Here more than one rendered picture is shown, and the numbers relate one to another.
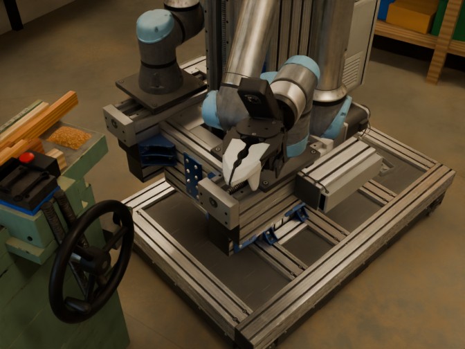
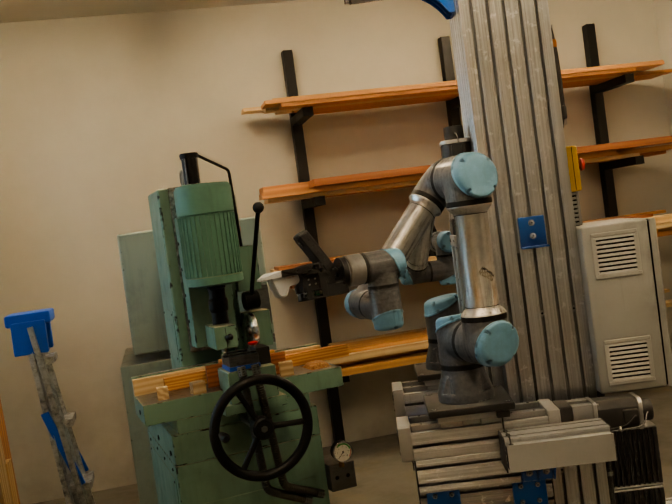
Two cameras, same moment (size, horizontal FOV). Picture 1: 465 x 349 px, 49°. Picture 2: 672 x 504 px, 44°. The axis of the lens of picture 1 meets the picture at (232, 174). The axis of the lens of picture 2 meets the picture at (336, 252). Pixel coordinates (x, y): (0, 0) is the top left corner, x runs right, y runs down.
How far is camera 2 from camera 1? 164 cm
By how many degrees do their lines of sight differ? 57
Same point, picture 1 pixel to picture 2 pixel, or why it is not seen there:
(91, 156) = (321, 378)
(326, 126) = (474, 344)
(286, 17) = (514, 277)
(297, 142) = (380, 313)
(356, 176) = (558, 439)
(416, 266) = not seen: outside the picture
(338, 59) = (475, 276)
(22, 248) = not seen: hidden behind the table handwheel
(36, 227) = (228, 380)
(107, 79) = not seen: hidden behind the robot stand
